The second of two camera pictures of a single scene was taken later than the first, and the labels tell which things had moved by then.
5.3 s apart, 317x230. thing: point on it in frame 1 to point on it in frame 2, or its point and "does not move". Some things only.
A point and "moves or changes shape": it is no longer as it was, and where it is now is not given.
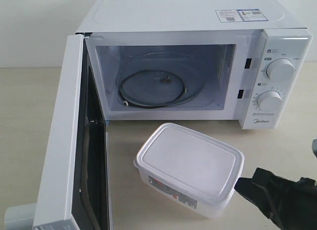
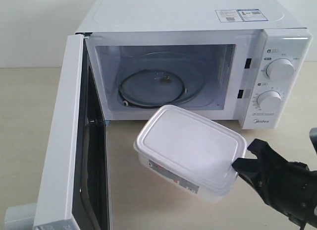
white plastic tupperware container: [191, 170] moves or changes shape
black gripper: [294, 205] to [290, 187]
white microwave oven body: [245, 56] does not move
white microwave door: [74, 190] does not move
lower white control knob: [270, 100] does not move
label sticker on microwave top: [236, 15] does not move
